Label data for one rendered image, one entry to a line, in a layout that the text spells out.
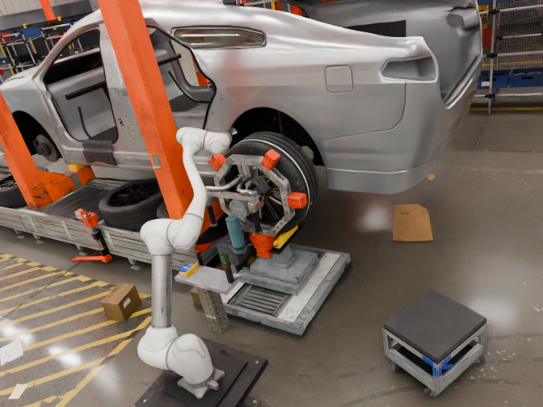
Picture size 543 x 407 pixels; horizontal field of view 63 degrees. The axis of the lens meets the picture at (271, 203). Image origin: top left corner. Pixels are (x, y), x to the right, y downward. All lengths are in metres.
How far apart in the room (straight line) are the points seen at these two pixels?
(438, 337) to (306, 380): 0.79
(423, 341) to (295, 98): 1.55
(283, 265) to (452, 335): 1.27
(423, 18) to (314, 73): 1.76
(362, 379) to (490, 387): 0.65
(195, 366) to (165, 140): 1.38
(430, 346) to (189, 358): 1.17
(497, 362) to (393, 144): 1.32
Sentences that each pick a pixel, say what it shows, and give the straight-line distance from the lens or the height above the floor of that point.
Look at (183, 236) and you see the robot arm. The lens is 2.17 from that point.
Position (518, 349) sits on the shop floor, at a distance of 2.91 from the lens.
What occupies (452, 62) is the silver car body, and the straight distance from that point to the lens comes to 4.23.
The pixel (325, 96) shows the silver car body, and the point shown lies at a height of 1.37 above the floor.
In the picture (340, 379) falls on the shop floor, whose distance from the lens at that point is 2.69.
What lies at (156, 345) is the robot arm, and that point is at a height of 0.56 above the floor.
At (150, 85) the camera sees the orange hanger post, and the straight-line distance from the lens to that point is 2.80.
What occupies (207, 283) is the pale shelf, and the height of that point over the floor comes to 0.45.
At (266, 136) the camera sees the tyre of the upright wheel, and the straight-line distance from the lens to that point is 2.79.
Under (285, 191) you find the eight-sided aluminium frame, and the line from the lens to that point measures 2.59.
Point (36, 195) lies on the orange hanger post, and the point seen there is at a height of 0.66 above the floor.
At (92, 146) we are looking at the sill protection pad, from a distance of 4.45.
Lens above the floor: 2.07
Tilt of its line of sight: 27 degrees down
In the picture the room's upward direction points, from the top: 12 degrees counter-clockwise
